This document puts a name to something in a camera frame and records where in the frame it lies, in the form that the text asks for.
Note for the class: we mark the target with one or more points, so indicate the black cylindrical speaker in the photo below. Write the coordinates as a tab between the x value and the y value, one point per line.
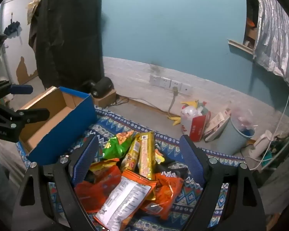
102	86

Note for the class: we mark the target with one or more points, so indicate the patterned woven blanket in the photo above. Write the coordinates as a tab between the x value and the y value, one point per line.
125	125

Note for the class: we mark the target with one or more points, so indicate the yellow snack packet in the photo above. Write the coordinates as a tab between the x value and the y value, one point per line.
131	156

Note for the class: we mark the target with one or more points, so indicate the small brown cardboard box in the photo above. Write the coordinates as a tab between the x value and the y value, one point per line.
107	98

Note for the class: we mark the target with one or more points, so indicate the white door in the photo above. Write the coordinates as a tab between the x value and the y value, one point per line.
14	9

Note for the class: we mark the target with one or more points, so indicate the blue cardboard box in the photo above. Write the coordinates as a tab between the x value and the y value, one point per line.
69	125

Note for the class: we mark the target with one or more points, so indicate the wooden window ledge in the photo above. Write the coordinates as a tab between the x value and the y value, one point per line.
240	46

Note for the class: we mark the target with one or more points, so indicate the orange snack packet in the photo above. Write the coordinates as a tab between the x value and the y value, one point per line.
166	192

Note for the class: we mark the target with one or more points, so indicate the white small appliance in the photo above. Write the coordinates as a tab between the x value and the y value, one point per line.
259	144

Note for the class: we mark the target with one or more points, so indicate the light blue trash bin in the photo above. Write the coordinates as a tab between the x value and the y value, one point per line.
228	137

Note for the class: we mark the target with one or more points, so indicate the silver foil curtain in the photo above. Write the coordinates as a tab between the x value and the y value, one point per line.
277	33

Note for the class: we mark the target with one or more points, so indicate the white wall socket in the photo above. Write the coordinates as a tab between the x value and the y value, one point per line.
186	89
165	82
154	80
176	85

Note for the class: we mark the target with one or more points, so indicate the green snack packet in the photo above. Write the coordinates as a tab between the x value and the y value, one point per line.
115	144

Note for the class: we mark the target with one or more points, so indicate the white plastic bag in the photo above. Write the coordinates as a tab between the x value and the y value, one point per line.
190	113

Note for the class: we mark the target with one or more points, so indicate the orange object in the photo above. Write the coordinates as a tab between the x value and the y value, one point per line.
251	22

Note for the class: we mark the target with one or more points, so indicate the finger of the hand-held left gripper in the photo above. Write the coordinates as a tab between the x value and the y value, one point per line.
21	89
33	114

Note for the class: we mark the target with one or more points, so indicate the long yellow wafer packet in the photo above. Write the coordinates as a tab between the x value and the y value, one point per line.
147	154

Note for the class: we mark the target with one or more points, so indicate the banana peel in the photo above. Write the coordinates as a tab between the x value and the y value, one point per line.
175	120

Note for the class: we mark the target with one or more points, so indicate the white paper bag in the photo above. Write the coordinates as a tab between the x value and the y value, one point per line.
218	122

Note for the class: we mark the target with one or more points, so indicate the red paper box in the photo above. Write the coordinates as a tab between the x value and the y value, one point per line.
197	127

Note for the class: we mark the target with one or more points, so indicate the grey cloth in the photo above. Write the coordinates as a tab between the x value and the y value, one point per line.
279	185

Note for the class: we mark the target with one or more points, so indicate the black cloth-covered cabinet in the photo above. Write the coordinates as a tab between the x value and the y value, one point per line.
67	33

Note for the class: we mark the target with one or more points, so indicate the black snack packet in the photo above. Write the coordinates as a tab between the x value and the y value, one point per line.
169	166

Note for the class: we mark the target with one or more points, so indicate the yellow-orange crinkled snack packet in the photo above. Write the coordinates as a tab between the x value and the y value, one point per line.
103	164

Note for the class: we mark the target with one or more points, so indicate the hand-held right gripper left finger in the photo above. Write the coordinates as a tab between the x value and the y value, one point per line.
85	160

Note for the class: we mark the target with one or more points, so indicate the dark blue hanging item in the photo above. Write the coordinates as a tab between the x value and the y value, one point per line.
12	28

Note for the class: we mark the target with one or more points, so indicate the orange packet with white label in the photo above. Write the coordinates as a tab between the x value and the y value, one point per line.
125	197

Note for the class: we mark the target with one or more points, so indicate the red snack packet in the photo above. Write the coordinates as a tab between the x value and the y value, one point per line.
96	187

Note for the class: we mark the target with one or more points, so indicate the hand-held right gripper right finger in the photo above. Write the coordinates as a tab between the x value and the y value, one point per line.
192	160

